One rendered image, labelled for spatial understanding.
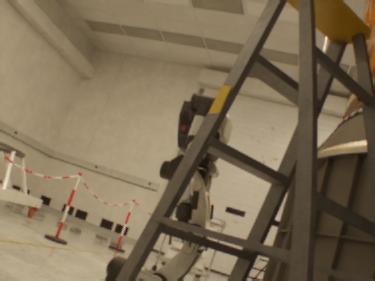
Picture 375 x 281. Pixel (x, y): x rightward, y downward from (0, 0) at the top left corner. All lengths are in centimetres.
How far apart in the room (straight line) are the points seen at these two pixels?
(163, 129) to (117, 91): 198
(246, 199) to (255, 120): 211
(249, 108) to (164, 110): 240
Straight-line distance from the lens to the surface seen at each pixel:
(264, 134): 1030
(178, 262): 222
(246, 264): 154
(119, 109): 1159
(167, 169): 232
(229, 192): 998
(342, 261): 168
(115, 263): 235
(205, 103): 217
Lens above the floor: 59
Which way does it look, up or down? 13 degrees up
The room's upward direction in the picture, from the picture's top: 19 degrees clockwise
